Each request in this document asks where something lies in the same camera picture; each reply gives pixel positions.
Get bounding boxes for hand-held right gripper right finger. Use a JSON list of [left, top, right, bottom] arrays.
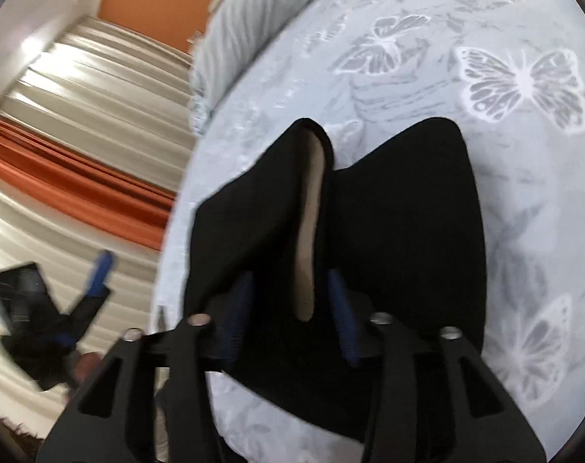
[[327, 270, 546, 463]]

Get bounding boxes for black pants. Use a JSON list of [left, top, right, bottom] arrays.
[[183, 117, 488, 444]]

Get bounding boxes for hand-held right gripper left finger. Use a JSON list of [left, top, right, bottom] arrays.
[[36, 270, 254, 463]]

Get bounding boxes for person's left hand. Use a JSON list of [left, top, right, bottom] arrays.
[[69, 353, 104, 389]]

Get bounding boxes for orange curtain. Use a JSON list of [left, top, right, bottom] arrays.
[[0, 116, 177, 252]]

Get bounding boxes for grey duvet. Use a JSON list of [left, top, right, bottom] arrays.
[[191, 0, 351, 131]]

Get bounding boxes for bed with butterfly sheet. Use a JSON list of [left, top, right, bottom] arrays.
[[152, 0, 585, 463]]

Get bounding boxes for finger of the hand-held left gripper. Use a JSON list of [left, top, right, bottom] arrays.
[[77, 250, 114, 321]]

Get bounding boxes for cream curtain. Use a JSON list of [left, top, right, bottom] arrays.
[[0, 14, 197, 425]]

